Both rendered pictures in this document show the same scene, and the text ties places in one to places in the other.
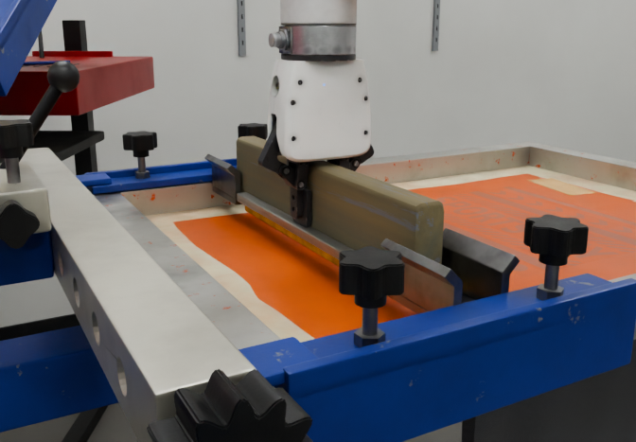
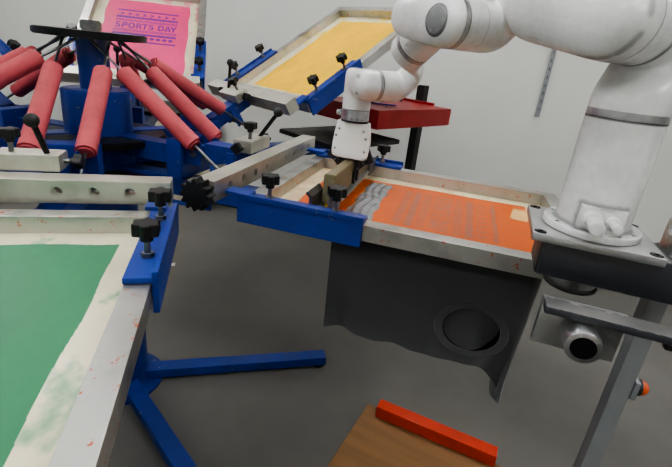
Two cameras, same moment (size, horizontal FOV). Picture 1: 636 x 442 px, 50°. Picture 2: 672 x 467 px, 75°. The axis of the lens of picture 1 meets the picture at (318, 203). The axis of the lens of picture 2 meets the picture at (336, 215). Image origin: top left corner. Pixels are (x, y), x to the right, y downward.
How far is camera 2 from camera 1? 0.83 m
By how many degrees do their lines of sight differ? 41
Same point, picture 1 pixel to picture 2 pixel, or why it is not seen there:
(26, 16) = (333, 87)
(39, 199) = (249, 144)
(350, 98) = (358, 138)
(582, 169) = not seen: hidden behind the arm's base
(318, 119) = (344, 142)
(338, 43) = (352, 116)
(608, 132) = not seen: outside the picture
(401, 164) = (453, 181)
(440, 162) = (477, 186)
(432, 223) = (330, 181)
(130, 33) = (470, 94)
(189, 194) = not seen: hidden behind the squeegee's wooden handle
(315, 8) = (346, 103)
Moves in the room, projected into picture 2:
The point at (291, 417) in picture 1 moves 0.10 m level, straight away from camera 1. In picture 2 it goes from (204, 188) to (243, 181)
